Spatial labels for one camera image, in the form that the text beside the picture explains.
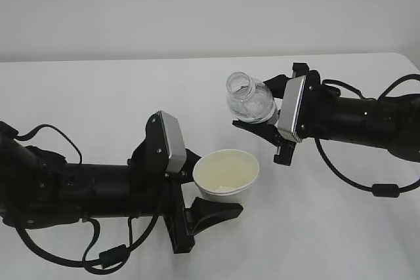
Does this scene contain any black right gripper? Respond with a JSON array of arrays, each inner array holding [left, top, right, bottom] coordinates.
[[232, 62, 338, 165]]

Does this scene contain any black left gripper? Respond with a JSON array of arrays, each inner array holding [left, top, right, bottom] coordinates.
[[127, 111, 243, 254]]

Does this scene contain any clear plastic water bottle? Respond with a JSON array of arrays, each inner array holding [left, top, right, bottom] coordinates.
[[226, 71, 278, 125]]

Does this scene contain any white paper cup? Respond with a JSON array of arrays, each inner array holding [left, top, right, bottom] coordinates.
[[192, 149, 260, 205]]

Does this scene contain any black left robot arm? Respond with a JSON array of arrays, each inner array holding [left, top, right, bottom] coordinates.
[[1, 111, 243, 253]]

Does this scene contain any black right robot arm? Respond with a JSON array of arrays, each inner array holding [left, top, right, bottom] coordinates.
[[232, 63, 419, 165]]

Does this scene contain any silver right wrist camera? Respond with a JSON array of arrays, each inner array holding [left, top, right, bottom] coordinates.
[[277, 75, 306, 143]]

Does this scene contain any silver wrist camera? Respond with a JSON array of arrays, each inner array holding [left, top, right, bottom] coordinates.
[[158, 111, 186, 174], [277, 75, 306, 143]]

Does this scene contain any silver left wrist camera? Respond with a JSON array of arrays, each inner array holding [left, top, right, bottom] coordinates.
[[158, 111, 186, 174]]

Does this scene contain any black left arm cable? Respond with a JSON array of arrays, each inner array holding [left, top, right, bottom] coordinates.
[[12, 124, 165, 275]]

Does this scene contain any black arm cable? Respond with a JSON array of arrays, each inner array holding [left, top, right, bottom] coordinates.
[[314, 74, 420, 199], [12, 124, 165, 275]]

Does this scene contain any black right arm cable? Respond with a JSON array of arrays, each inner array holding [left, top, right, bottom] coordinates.
[[314, 74, 420, 199]]

